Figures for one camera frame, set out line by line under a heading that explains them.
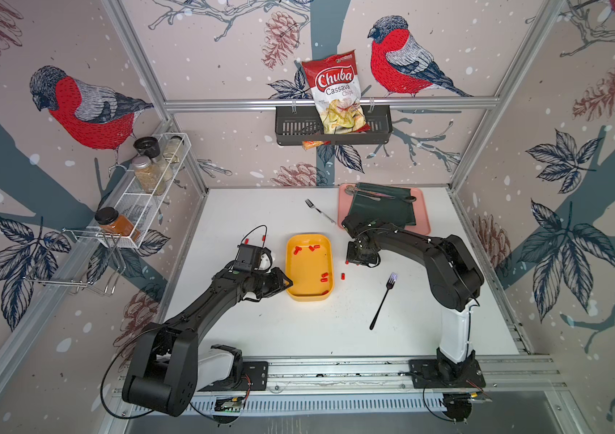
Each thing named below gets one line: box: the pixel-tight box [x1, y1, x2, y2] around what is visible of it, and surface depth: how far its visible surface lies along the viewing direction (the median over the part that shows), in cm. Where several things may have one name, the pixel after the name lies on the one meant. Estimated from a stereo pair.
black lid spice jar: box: [132, 136, 161, 160], surface depth 75 cm
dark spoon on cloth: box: [345, 185, 417, 203], surface depth 121 cm
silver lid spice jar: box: [132, 155, 168, 196], surface depth 74 cm
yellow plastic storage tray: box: [284, 233, 334, 302], surface depth 99 cm
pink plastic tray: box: [338, 182, 431, 236], surface depth 116 cm
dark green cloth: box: [349, 182, 417, 228], surface depth 117 cm
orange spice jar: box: [94, 206, 141, 242], surface depth 62 cm
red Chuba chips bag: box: [301, 49, 371, 134], surface depth 86 cm
